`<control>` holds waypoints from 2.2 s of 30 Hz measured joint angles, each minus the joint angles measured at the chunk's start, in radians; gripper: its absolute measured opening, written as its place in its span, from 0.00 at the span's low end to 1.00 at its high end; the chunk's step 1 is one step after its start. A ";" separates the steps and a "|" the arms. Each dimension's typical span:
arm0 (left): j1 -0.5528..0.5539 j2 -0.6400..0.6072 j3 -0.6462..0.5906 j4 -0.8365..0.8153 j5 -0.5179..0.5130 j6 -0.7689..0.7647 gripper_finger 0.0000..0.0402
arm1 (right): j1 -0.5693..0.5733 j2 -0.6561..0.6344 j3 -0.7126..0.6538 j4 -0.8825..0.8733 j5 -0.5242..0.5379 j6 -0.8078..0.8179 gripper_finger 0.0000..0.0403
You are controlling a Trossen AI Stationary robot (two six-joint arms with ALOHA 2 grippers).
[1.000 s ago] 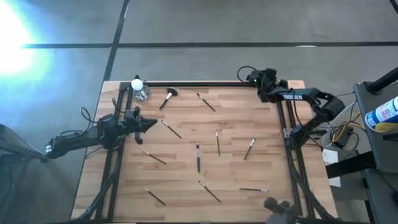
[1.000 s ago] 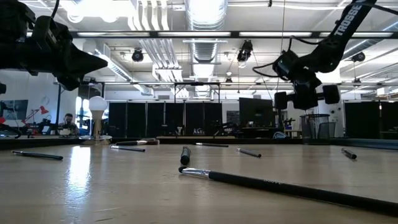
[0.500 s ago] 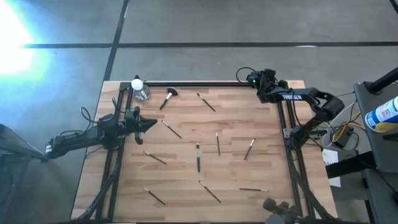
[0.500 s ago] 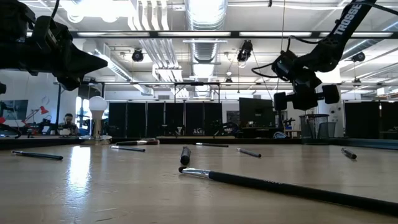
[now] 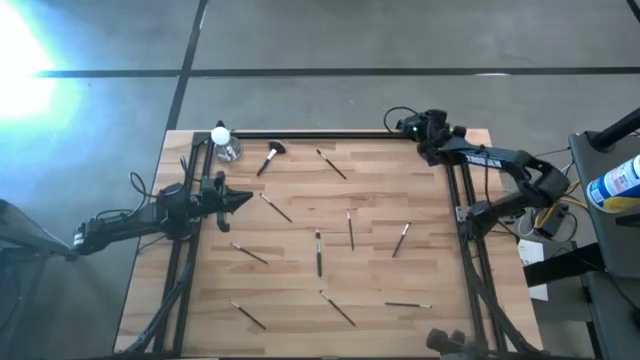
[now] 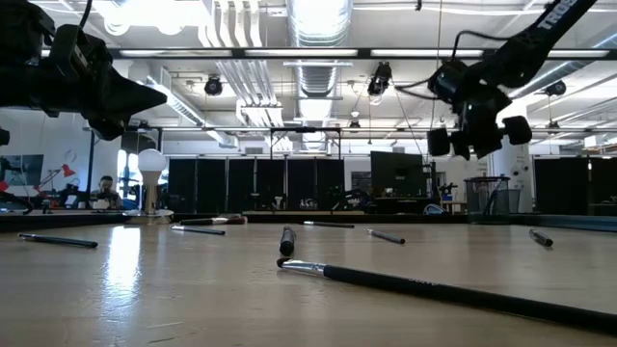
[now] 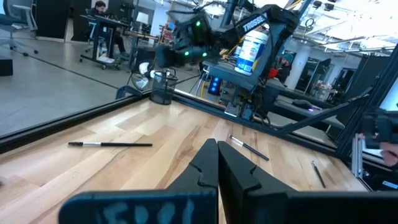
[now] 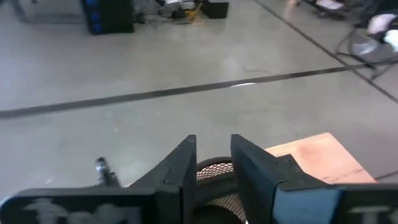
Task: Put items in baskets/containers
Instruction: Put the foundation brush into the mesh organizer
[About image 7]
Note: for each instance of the black pole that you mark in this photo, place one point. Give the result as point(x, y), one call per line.
point(229, 12)

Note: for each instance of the white blue wipes canister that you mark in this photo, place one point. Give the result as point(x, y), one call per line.
point(250, 51)

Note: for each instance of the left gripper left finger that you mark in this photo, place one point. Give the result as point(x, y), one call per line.
point(186, 202)

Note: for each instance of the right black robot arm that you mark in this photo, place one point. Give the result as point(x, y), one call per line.
point(273, 28)

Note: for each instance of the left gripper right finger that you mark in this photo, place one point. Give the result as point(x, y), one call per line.
point(248, 199)

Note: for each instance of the grey office chair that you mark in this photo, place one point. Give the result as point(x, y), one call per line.
point(18, 15)

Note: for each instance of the black spoolie brush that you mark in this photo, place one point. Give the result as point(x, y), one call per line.
point(124, 144)

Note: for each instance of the black makeup brush white ferrule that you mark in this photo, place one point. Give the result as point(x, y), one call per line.
point(248, 147)

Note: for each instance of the person's hand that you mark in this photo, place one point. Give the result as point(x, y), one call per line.
point(390, 155)

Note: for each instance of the silver aluminium post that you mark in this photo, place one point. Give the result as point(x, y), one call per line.
point(357, 155)

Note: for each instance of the person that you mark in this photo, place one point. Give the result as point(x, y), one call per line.
point(99, 9)
point(284, 67)

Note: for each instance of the black computer mouse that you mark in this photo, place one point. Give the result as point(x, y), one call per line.
point(302, 104)

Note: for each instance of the black floor box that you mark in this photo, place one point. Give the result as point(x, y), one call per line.
point(5, 67)

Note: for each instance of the grey desk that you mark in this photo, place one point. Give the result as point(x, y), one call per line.
point(311, 119)

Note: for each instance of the grey metal cart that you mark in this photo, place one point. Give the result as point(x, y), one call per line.
point(224, 73)

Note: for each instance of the white lamp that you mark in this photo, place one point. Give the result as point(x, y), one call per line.
point(142, 18)

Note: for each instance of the black hand-held device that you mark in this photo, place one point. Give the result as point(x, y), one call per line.
point(379, 127)

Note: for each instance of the black mesh pen cup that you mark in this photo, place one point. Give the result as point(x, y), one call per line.
point(163, 90)

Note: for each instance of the thin black makeup brush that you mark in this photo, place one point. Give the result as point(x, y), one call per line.
point(318, 174)

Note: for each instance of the black desk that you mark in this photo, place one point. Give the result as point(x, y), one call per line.
point(105, 31)

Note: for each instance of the black aluminium table frame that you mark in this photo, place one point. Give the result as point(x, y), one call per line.
point(62, 123)

